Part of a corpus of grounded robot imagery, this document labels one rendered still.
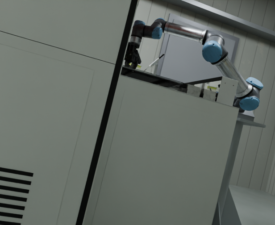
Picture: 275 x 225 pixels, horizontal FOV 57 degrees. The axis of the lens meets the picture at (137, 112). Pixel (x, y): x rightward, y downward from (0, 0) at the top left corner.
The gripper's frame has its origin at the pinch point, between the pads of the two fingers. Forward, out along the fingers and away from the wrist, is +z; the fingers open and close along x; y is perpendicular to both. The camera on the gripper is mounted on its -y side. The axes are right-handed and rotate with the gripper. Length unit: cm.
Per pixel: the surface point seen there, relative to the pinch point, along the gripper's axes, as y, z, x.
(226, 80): 15, -3, 63
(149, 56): -171, -60, -67
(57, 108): 81, 29, 21
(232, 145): -46, 28, 70
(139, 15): -153, -109, -89
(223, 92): 15, 3, 63
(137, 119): 45, 26, 34
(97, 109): 73, 26, 31
